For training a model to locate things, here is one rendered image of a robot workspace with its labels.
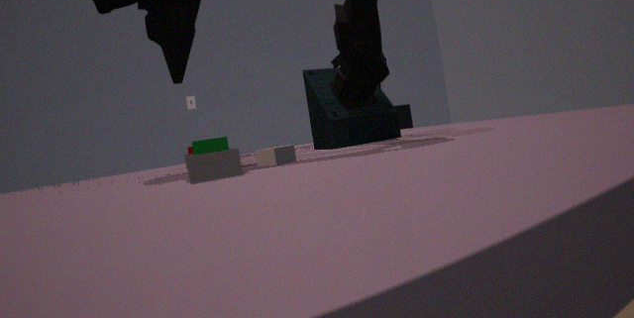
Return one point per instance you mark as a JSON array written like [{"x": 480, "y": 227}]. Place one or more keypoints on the red button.
[{"x": 190, "y": 152}]

